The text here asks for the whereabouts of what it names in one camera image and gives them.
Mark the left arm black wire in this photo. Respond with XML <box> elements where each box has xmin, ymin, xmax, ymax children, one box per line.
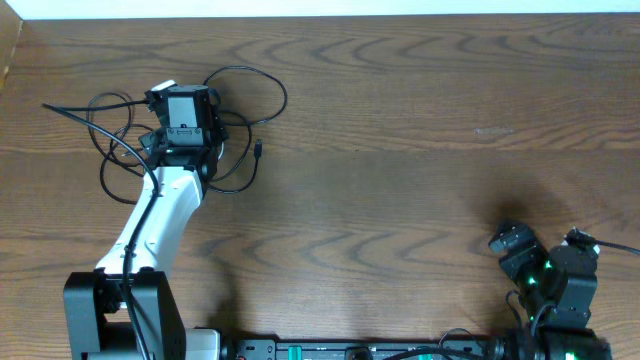
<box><xmin>42</xmin><ymin>98</ymin><xmax>161</xmax><ymax>360</ymax></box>

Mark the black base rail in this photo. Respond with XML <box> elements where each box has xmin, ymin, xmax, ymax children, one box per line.
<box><xmin>184</xmin><ymin>327</ymin><xmax>614</xmax><ymax>360</ymax></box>

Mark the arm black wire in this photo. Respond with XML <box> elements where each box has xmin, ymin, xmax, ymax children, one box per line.
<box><xmin>42</xmin><ymin>98</ymin><xmax>161</xmax><ymax>360</ymax></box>
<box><xmin>569</xmin><ymin>227</ymin><xmax>640</xmax><ymax>257</ymax></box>

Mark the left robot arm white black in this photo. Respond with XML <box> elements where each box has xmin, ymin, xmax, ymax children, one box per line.
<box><xmin>63</xmin><ymin>81</ymin><xmax>225</xmax><ymax>359</ymax></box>

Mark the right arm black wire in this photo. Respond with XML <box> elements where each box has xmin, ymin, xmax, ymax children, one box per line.
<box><xmin>569</xmin><ymin>227</ymin><xmax>640</xmax><ymax>257</ymax></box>

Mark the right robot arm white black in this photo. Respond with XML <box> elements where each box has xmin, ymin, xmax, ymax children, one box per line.
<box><xmin>484</xmin><ymin>220</ymin><xmax>612</xmax><ymax>360</ymax></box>

